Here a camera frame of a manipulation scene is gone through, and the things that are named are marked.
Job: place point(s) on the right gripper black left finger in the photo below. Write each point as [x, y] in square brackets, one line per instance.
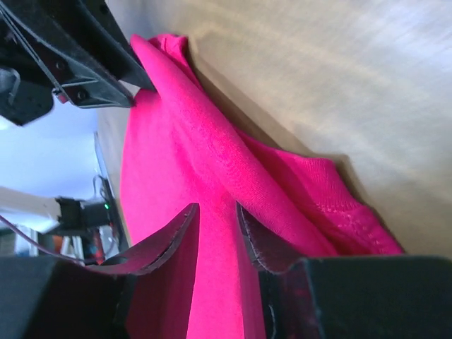
[143, 292]

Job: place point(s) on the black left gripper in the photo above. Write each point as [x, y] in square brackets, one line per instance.
[66, 49]

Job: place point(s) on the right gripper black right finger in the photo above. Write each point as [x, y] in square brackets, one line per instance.
[349, 296]

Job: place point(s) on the bright pink t shirt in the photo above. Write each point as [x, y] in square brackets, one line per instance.
[179, 149]

